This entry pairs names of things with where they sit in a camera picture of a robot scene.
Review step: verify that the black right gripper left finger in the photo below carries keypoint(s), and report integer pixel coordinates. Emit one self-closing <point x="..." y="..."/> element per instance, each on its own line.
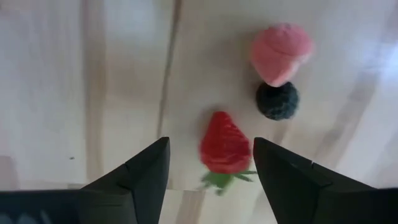
<point x="146" y="174"/>

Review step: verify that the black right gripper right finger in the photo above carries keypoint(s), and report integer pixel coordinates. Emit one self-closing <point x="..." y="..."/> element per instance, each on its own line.
<point x="286" y="177"/>

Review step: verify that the red toy strawberry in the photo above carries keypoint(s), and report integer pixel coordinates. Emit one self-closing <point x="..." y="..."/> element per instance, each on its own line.
<point x="225" y="146"/>

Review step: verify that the dark toy blackberry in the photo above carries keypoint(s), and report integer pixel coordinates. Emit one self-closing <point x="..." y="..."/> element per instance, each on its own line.
<point x="277" y="101"/>

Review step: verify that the pink toy raspberry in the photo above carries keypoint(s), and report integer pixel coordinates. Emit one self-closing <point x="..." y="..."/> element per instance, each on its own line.
<point x="280" y="53"/>

